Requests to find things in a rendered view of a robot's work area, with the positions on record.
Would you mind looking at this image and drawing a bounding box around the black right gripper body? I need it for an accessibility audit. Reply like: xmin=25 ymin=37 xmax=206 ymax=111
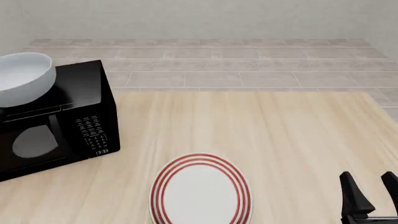
xmin=340 ymin=211 xmax=398 ymax=224

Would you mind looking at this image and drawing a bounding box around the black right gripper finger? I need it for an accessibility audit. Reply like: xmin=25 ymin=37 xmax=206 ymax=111
xmin=381 ymin=171 xmax=398 ymax=208
xmin=339 ymin=171 xmax=376 ymax=217

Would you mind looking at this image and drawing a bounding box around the white plate with red rings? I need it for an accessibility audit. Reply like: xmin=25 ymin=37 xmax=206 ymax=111
xmin=149 ymin=152 xmax=253 ymax=224

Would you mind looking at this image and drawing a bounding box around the white bowl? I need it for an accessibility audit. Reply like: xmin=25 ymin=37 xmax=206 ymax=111
xmin=0 ymin=52 xmax=57 ymax=108

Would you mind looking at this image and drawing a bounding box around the black microwave oven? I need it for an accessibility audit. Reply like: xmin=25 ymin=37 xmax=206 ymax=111
xmin=0 ymin=59 xmax=121 ymax=183

